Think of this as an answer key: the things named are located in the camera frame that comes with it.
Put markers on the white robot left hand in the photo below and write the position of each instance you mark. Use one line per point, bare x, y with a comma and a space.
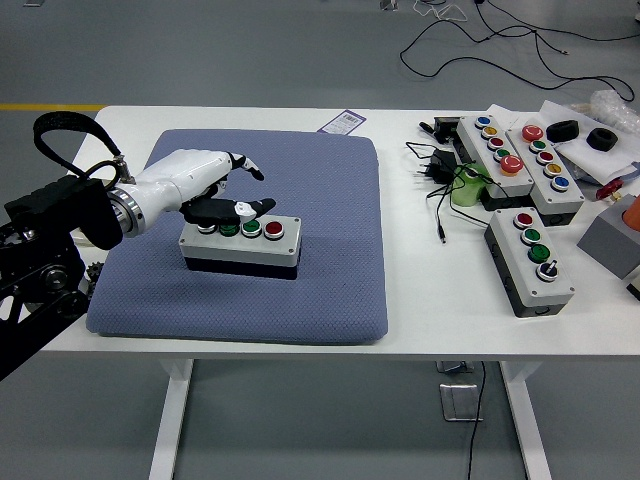
185, 172

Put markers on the grey four-button control box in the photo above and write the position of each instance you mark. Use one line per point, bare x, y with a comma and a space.
240, 250

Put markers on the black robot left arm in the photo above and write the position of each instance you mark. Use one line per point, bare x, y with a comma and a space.
85, 210

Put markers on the five-button box with blue end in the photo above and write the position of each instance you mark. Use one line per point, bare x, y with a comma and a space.
482, 147

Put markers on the four-button box with selector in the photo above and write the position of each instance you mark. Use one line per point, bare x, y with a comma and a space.
515, 250

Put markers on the five-button box beside papers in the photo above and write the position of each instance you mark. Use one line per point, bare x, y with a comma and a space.
567, 202

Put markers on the small dark metal gear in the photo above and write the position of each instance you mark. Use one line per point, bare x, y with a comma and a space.
95, 272

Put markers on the blue-grey padded mat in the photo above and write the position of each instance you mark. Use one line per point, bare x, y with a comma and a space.
325, 240

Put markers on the purple barcode label tag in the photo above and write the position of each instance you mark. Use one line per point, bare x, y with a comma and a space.
345, 122

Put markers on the white table leg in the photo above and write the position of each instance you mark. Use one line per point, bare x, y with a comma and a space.
170, 425
527, 425

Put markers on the black power adapter plug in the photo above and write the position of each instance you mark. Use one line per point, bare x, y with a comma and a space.
442, 162

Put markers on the small black charger block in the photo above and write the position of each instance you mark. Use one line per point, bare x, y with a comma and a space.
445, 127

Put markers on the light green tape roll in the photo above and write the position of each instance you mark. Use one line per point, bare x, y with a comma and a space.
465, 195

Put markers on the open silver floor socket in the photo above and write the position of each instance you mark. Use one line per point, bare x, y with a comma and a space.
452, 368

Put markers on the silver floor plate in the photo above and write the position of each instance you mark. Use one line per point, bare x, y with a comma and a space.
460, 402

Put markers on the white paper sheets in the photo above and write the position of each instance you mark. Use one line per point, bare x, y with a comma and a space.
590, 157

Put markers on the small red knob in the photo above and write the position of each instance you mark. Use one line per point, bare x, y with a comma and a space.
611, 189

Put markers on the clear bubble wrap bag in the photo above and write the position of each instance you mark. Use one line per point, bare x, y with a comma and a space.
610, 105

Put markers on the grey block holder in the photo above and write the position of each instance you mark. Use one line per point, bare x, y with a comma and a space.
610, 240

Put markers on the orange cylinder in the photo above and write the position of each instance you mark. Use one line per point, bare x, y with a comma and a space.
634, 212

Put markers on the small white device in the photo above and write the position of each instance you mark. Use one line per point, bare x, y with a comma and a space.
635, 285

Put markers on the silver floor bracket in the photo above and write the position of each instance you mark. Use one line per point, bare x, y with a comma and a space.
388, 4

